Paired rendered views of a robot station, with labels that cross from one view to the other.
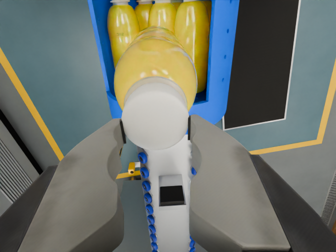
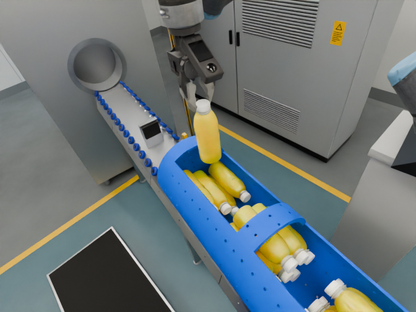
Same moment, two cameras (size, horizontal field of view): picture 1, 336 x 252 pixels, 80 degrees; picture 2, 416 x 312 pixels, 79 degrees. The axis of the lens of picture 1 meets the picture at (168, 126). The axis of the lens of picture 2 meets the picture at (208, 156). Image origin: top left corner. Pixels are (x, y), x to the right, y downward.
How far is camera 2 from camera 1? 59 cm
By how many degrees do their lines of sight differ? 23
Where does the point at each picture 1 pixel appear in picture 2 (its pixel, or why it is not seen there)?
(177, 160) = (156, 155)
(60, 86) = (268, 185)
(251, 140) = (72, 238)
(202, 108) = (176, 156)
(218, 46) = (186, 181)
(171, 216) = (137, 121)
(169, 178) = (156, 142)
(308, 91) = not seen: outside the picture
